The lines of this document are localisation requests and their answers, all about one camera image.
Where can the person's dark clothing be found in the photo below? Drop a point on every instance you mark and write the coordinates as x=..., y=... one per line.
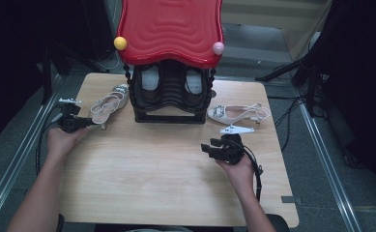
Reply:
x=272, y=224

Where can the red and black shoe rack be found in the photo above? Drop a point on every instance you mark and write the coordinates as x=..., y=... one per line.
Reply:
x=169, y=32

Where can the metal floor rail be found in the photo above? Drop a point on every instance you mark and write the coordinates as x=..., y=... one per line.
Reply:
x=330, y=167
x=14, y=161

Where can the person's right hand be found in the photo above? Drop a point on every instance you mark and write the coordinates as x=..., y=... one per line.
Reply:
x=242, y=177

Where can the black curtain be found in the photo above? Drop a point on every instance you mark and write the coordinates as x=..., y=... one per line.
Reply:
x=8, y=64
x=362, y=64

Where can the person's left hand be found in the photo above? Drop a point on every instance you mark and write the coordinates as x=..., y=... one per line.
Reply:
x=60, y=141

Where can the grey tape piece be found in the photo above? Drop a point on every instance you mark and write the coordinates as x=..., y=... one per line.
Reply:
x=288, y=199

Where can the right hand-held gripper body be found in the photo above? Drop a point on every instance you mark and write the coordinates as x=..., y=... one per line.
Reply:
x=232, y=151

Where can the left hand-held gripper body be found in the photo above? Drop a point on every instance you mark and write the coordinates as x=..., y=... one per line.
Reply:
x=69, y=122

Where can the white slingback heel shoe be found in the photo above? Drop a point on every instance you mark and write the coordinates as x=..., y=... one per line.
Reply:
x=230, y=112
x=118, y=96

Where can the black tripod stand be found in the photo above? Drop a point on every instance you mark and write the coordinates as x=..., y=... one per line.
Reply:
x=285, y=67

